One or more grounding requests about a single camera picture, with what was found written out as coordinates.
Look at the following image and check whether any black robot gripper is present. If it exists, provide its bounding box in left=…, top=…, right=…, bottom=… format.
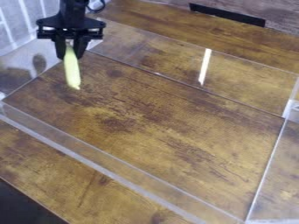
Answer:
left=35, top=0, right=106, bottom=60

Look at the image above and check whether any black strip on table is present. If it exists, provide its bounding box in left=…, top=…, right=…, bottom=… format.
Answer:
left=189, top=3, right=266, bottom=27

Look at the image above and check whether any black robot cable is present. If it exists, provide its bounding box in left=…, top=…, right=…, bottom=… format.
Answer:
left=86, top=0, right=108, bottom=14

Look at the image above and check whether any clear acrylic enclosure wall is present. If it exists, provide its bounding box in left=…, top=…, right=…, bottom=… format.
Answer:
left=0, top=22, right=299, bottom=224

